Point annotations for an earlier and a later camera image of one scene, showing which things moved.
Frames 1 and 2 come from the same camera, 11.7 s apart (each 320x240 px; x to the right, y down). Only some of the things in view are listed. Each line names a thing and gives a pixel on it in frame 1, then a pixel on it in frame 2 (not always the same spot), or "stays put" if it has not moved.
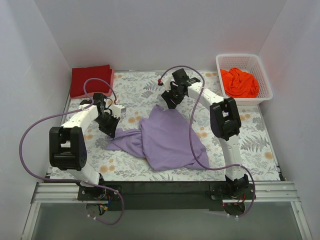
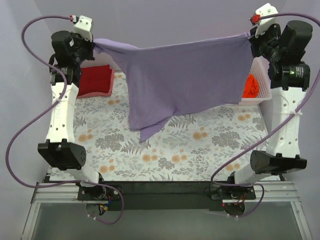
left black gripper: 109,121 -> 85,50
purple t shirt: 163,139 -> 167,80
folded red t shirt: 79,75 stays put
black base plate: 166,195 stays put
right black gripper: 173,93 -> 261,40
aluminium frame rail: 263,192 stays put
